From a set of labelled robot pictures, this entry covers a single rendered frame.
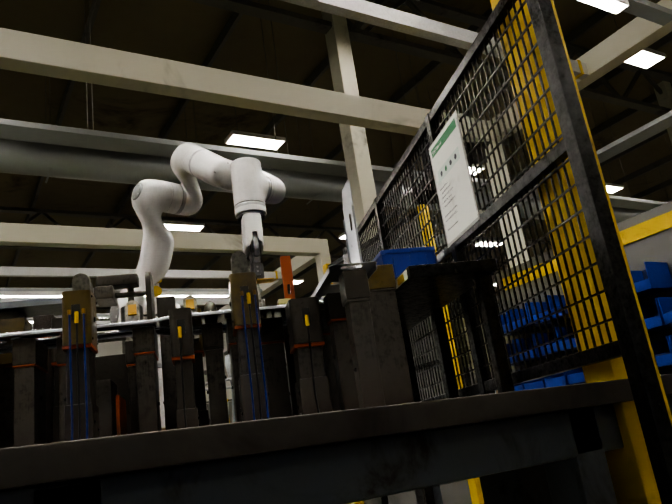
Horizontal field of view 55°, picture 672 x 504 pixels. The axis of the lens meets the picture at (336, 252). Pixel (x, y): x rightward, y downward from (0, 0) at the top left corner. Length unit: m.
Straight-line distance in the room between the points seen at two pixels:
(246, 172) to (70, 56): 3.18
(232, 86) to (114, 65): 0.87
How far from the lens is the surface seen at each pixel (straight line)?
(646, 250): 3.31
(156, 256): 2.11
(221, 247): 8.38
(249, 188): 1.71
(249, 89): 5.14
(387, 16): 4.52
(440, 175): 1.85
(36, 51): 4.77
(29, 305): 1.99
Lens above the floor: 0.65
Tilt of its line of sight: 17 degrees up
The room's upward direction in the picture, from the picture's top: 8 degrees counter-clockwise
